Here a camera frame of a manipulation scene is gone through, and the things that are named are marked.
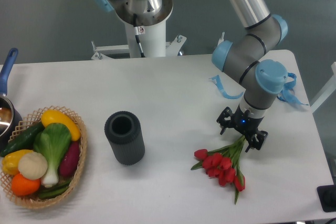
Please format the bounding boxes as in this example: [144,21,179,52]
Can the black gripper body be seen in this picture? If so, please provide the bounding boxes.
[233,108,263,138]

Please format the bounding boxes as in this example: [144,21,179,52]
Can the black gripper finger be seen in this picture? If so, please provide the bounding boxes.
[245,130,268,152]
[216,106,235,135]

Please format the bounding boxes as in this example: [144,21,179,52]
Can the red tulip bouquet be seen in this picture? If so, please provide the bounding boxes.
[191,136,246,204]

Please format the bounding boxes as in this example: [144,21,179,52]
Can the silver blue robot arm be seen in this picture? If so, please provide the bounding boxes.
[94,0,288,150]

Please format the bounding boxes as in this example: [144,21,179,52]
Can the crumpled blue tape strip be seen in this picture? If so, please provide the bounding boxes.
[277,72,309,105]

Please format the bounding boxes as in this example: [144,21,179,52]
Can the black device at edge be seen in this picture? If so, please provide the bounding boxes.
[317,185,335,212]

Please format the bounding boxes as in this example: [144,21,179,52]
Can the dark grey ribbed vase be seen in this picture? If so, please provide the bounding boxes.
[104,111,145,165]

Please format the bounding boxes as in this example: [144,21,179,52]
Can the purple sweet potato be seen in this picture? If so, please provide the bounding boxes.
[59,141,80,177]

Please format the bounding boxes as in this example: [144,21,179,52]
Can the green bok choy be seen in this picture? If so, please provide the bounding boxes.
[33,123,71,188]

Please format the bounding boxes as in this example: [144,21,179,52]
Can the yellow squash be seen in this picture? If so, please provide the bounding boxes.
[40,109,81,142]

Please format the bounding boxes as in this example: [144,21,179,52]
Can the green bean pods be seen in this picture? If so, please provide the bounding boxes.
[37,180,71,200]

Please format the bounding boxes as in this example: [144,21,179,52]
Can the white garlic bulb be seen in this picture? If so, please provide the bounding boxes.
[18,152,48,180]

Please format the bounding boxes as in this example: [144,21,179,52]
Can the green cucumber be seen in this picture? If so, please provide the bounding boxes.
[1,122,44,157]

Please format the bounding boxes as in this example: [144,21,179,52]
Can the woven wicker basket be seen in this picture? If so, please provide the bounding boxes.
[1,106,87,209]

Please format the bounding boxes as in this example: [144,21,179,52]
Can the orange fruit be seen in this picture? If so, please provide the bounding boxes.
[11,173,40,196]

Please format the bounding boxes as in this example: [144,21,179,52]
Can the yellow bell pepper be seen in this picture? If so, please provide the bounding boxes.
[2,150,33,175]

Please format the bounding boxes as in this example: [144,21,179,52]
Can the white metal base frame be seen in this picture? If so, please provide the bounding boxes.
[90,31,226,61]

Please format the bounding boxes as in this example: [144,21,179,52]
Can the white frame leg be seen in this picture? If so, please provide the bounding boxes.
[310,62,335,113]

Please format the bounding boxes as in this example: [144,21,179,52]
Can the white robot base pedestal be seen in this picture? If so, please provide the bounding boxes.
[116,0,173,58]

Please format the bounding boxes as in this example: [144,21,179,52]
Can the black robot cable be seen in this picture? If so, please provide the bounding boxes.
[132,13,146,58]

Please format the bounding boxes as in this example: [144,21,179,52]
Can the blue handled saucepan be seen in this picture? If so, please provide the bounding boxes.
[1,48,22,151]

